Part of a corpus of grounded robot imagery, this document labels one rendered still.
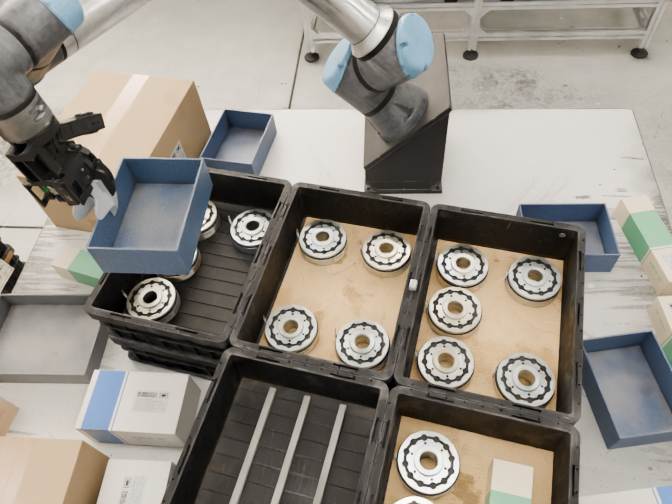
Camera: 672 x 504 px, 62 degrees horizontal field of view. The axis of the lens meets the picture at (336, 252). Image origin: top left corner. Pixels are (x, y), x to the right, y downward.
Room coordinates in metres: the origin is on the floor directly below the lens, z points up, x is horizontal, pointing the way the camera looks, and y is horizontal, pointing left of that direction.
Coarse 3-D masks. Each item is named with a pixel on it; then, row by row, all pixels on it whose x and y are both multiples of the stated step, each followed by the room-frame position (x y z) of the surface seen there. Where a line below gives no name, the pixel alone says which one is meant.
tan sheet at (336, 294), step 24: (360, 240) 0.72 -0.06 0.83; (408, 240) 0.70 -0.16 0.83; (312, 264) 0.67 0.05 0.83; (336, 264) 0.67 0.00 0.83; (360, 264) 0.66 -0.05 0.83; (288, 288) 0.62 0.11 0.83; (312, 288) 0.61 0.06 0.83; (336, 288) 0.61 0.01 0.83; (360, 288) 0.60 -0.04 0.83; (384, 288) 0.59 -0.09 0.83; (312, 312) 0.56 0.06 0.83; (336, 312) 0.55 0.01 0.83; (360, 312) 0.54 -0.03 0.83; (384, 312) 0.54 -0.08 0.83; (264, 336) 0.52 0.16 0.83; (336, 360) 0.45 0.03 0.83
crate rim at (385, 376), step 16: (336, 192) 0.78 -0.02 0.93; (352, 192) 0.77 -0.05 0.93; (368, 192) 0.77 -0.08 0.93; (288, 208) 0.75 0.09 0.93; (272, 240) 0.68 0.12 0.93; (416, 240) 0.63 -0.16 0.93; (416, 256) 0.59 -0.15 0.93; (256, 272) 0.60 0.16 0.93; (256, 288) 0.57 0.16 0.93; (240, 320) 0.50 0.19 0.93; (400, 320) 0.46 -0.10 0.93; (400, 336) 0.43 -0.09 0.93; (272, 352) 0.43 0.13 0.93; (288, 352) 0.43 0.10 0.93; (336, 368) 0.39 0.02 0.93; (352, 368) 0.38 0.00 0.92
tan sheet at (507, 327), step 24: (504, 264) 0.61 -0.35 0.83; (432, 288) 0.58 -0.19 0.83; (480, 288) 0.56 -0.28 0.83; (504, 288) 0.56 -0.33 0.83; (456, 312) 0.52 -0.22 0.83; (504, 312) 0.50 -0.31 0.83; (528, 312) 0.50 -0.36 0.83; (552, 312) 0.49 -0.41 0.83; (432, 336) 0.47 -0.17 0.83; (480, 336) 0.46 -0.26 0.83; (504, 336) 0.45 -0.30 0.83; (528, 336) 0.45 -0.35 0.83; (552, 336) 0.44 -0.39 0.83; (480, 360) 0.41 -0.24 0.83; (552, 360) 0.39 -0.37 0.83; (480, 384) 0.36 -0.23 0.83; (528, 384) 0.35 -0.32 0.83; (552, 408) 0.30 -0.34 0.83
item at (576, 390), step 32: (544, 224) 0.63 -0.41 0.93; (576, 256) 0.55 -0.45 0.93; (416, 288) 0.52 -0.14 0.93; (576, 288) 0.48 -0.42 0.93; (576, 320) 0.42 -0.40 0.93; (576, 352) 0.36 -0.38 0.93; (416, 384) 0.34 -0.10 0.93; (576, 384) 0.31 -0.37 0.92; (544, 416) 0.26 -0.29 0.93; (576, 416) 0.26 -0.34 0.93
